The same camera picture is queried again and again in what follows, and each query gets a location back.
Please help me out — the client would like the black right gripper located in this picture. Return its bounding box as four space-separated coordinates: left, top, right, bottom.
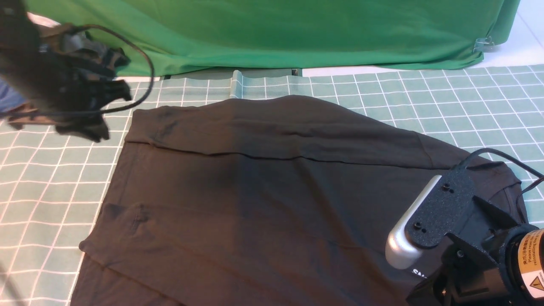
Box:
406 165 529 306

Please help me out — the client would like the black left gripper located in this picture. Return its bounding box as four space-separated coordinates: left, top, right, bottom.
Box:
6 23 132 142

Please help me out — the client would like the dark gray long-sleeve shirt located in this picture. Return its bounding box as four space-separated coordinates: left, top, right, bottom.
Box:
70 95 529 306

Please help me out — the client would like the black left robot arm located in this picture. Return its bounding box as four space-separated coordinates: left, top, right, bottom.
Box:
1 0 132 142

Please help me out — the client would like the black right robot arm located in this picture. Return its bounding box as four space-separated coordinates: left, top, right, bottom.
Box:
386 165 543 306

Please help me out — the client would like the blue garment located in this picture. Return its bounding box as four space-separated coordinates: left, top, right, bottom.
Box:
0 79 26 113

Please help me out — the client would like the green backdrop cloth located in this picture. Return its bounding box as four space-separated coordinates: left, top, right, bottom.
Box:
26 0 519 76

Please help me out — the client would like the green checkered tablecloth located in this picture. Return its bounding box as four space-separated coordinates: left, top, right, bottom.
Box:
0 65 544 306

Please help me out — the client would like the metal binder clip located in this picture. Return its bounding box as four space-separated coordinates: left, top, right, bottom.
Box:
472 36 495 54

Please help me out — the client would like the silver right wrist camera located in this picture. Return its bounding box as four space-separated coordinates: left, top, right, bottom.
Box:
385 176 442 269

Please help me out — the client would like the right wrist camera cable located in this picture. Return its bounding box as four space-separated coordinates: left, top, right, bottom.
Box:
459 148 544 200

